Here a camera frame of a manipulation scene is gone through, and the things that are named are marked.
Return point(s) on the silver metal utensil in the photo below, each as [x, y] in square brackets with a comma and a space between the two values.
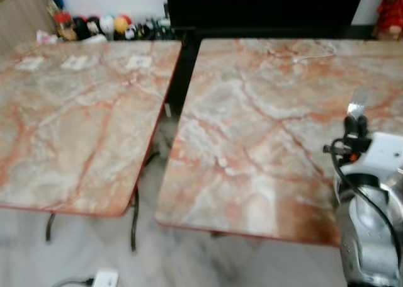
[360, 103]

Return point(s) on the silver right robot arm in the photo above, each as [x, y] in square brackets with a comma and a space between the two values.
[365, 236]

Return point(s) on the stainless steel bowl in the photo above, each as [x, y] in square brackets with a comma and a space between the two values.
[397, 196]

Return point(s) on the red dressed doll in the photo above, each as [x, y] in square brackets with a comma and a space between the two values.
[390, 13]

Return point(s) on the black television screen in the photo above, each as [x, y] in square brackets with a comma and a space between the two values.
[264, 4]

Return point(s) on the black metal table leg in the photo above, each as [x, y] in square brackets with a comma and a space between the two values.
[134, 221]
[49, 227]

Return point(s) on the yellow red toy figurine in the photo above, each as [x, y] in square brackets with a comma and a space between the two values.
[122, 24]

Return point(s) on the white round toy figurine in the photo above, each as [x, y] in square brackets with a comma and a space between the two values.
[107, 24]

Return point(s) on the white power strip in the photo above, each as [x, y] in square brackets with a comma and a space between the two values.
[106, 279]

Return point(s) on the black toy figurine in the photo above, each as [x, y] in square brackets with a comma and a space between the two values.
[82, 28]

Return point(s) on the red hat toy figurine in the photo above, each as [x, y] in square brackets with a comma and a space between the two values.
[63, 24]

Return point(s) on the wooden cabinet panel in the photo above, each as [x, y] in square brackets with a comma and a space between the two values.
[22, 16]

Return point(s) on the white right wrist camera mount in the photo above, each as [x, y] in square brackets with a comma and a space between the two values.
[385, 151]

